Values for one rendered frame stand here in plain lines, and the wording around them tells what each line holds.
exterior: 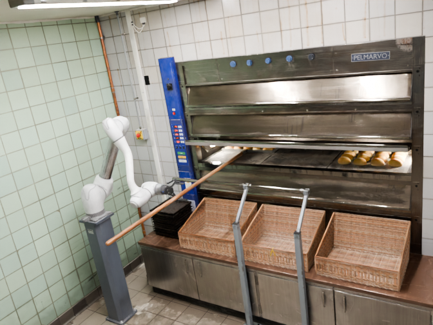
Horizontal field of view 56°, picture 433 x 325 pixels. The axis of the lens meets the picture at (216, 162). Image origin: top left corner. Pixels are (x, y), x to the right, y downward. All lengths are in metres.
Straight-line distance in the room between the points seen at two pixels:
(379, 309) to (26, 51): 3.23
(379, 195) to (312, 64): 1.06
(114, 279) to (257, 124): 1.78
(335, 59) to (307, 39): 0.24
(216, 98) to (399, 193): 1.60
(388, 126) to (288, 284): 1.32
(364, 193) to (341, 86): 0.81
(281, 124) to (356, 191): 0.76
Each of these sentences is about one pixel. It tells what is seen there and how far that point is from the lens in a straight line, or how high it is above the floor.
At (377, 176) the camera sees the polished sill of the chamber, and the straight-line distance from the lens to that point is 3.12.
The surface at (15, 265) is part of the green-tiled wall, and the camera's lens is 3.72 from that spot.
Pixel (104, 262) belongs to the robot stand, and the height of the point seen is 0.62.
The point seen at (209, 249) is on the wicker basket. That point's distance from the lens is 3.41.
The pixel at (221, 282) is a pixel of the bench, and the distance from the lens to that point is 3.46.
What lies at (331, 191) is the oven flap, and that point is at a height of 1.01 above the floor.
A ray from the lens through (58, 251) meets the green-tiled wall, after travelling 3.92.
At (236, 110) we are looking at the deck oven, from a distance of 3.37.
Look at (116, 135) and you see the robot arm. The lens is 3.18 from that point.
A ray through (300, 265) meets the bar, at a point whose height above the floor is 0.71.
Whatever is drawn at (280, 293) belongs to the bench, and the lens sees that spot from 3.22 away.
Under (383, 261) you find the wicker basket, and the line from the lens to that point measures 3.20.
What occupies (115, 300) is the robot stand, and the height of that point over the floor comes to 0.24.
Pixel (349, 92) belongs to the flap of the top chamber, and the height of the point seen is 1.78.
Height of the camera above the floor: 2.30
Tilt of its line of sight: 18 degrees down
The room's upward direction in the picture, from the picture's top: 8 degrees counter-clockwise
